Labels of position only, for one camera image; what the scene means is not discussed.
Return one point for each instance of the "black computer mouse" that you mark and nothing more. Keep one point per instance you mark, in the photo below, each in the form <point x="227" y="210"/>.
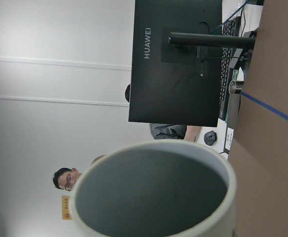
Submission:
<point x="210" y="138"/>

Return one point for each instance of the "white mug grey inside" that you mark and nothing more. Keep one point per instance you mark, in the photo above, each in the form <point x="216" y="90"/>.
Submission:
<point x="163" y="188"/>

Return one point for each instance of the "black keyboard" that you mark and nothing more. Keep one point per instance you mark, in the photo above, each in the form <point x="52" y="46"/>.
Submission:
<point x="231" y="28"/>

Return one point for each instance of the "person in grey shirt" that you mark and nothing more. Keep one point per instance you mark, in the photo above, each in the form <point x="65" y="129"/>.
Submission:
<point x="170" y="131"/>

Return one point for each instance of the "man with glasses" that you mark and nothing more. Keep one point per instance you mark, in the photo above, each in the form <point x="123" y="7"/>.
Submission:
<point x="66" y="178"/>

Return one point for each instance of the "brown table mat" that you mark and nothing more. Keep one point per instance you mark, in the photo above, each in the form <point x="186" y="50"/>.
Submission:
<point x="259" y="150"/>

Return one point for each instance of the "black Huawei monitor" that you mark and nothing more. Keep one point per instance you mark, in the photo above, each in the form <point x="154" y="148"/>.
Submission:
<point x="176" y="61"/>

